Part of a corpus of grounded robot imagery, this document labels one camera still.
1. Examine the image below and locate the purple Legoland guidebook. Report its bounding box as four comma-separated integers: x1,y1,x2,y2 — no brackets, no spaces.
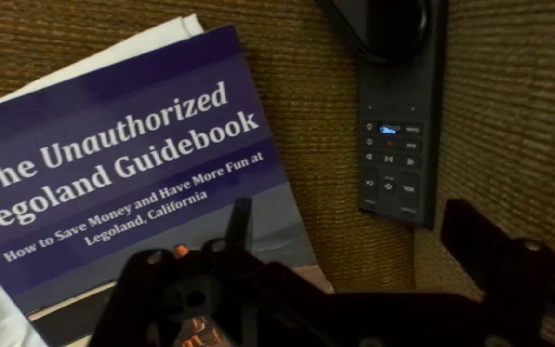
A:
0,24,316,347

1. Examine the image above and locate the brown fabric couch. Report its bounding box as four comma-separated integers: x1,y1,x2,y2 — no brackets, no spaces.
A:
0,0,555,294

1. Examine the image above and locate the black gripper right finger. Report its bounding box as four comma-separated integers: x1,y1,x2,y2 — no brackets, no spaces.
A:
442,198,552,296

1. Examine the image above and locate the black remote control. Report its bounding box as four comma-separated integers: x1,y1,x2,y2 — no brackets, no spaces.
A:
314,0,447,227

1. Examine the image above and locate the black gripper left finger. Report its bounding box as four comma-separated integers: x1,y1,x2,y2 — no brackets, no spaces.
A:
226,198,253,250

